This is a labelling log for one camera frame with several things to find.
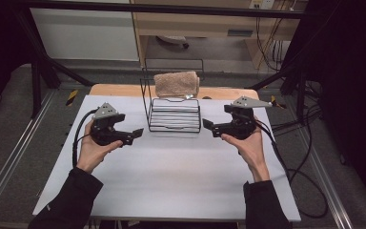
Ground black floor cables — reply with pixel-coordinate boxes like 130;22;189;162
270;80;324;132

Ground person's right hand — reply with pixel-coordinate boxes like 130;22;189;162
220;118;272;183

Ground grey chair base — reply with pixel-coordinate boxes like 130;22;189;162
154;34;191;50

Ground aluminium floor rail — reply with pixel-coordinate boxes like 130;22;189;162
297;135;355;229
0;91;57;218

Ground beige terry towel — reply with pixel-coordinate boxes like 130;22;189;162
152;71;201;99

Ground white wall socket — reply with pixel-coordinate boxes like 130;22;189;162
249;0;275;10

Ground person's left hand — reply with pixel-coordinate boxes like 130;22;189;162
75;119;124;175

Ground hanging black cables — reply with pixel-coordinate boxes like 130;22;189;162
254;15;288;73

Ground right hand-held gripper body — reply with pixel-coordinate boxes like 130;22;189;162
222;95;274;141

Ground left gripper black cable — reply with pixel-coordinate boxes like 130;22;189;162
71;108;100;170

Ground black metal stand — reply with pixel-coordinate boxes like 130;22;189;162
248;58;310;126
12;9;95;119

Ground black metal frame bar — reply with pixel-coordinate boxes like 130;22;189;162
20;0;307;20

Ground yellow black tape strip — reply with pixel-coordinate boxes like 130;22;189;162
64;89;79;107
270;94;288;110

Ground wooden table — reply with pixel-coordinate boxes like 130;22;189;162
89;83;260;100

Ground black wire rack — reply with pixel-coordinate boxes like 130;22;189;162
139;57;205;134

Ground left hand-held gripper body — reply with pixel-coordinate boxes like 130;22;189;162
90;101;127;147

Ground light wooden desk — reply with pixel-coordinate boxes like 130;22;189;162
130;0;309;70

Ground black curtain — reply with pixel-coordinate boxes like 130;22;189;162
289;0;366;212
0;0;37;119

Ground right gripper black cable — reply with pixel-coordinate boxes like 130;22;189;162
254;120;329;219

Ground white cabinet panel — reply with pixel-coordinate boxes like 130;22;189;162
30;8;140;62

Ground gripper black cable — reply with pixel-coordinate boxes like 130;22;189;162
71;108;100;170
254;120;329;219

